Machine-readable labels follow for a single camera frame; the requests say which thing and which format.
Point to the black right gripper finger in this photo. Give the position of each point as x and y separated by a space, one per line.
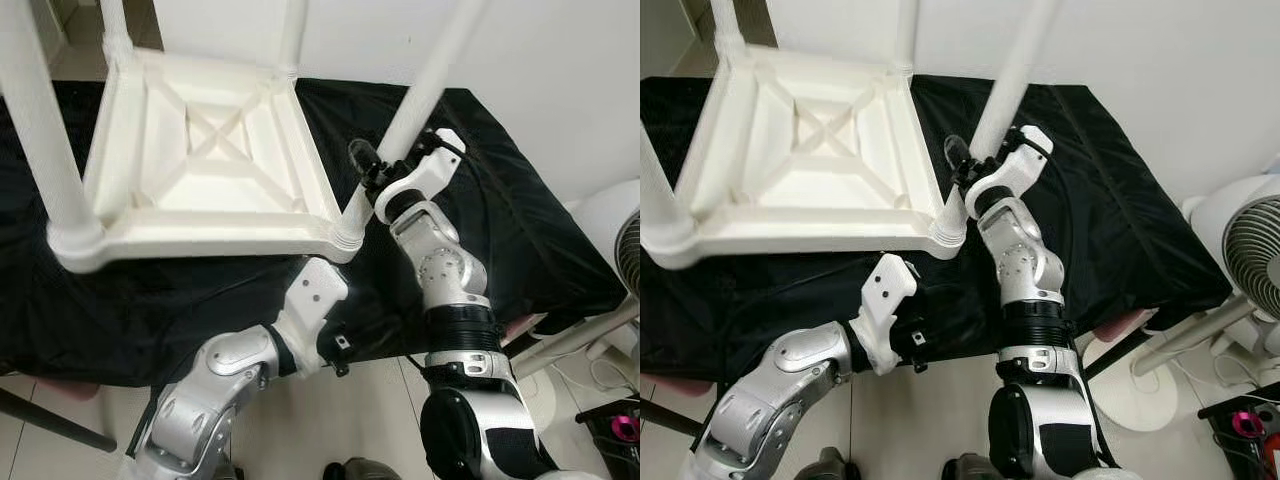
957 156
364 157

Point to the white plastic table top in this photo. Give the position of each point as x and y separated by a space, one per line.
810 170
210 170

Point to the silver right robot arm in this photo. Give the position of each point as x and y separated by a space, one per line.
445 270
1030 265

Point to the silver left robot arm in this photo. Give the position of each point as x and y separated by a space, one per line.
220 370
790 370

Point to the grey right robot foot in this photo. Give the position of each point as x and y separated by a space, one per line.
970 470
355 470

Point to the grey robot foot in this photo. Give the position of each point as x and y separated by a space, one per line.
355 470
830 468
970 470

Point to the black cloth table cover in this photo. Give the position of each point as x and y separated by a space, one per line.
1130 200
540 220

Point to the grey left robot foot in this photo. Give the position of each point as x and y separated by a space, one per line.
830 468

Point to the pink table top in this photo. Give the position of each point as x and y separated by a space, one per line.
522 326
1125 325

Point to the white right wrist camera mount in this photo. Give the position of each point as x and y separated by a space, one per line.
430 168
1020 162

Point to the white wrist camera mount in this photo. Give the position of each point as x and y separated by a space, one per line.
315 290
1020 162
430 168
890 290

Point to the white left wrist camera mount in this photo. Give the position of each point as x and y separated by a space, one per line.
315 290
890 290

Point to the white pedestal fan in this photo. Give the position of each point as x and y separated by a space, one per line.
600 205
1215 205

